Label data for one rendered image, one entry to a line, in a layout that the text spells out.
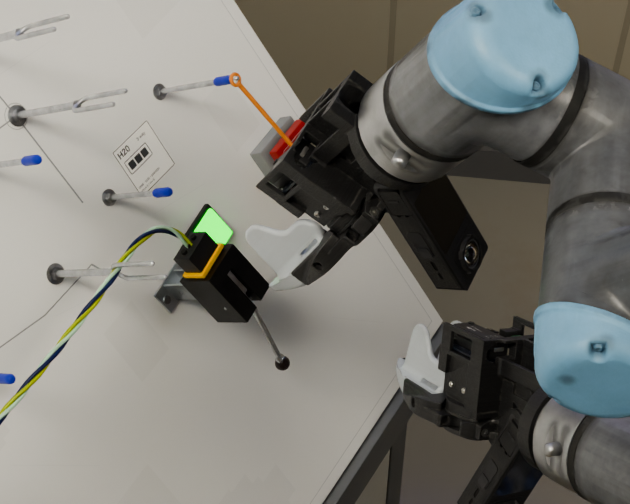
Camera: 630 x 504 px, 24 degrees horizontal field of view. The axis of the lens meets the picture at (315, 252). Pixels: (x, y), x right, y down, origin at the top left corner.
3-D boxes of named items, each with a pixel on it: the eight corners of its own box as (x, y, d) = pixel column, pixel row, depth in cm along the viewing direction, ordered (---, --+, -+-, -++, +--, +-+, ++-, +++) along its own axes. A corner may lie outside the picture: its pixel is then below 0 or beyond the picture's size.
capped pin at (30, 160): (-16, 156, 117) (45, 147, 111) (-11, 173, 117) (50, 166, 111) (-31, 160, 116) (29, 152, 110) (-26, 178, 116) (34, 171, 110)
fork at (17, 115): (17, 99, 119) (121, 79, 109) (30, 116, 120) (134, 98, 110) (2, 114, 118) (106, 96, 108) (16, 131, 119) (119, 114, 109)
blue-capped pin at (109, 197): (109, 209, 126) (172, 204, 119) (98, 198, 125) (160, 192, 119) (118, 197, 126) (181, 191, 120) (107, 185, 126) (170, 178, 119)
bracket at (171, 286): (169, 313, 130) (205, 313, 126) (153, 296, 129) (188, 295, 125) (194, 273, 132) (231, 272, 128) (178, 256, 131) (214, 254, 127)
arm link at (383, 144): (506, 100, 94) (454, 193, 90) (471, 126, 98) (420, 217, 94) (414, 29, 93) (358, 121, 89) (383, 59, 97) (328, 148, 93)
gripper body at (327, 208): (299, 116, 107) (369, 46, 96) (391, 184, 108) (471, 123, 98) (249, 193, 103) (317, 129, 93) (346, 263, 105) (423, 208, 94)
